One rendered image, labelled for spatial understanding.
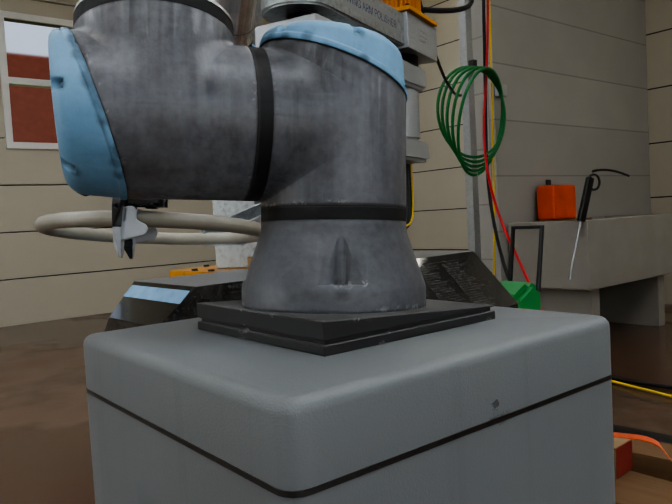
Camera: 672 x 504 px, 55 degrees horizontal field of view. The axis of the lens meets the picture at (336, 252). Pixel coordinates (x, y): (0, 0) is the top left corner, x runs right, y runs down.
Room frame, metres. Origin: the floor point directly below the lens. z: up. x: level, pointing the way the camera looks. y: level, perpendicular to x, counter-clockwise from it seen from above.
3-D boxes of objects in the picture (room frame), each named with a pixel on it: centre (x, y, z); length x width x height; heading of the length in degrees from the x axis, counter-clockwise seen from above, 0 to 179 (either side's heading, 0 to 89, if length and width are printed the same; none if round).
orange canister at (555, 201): (4.91, -1.72, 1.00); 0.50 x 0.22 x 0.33; 129
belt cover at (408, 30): (2.29, -0.11, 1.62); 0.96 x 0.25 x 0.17; 150
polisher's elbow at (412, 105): (2.56, -0.26, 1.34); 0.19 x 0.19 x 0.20
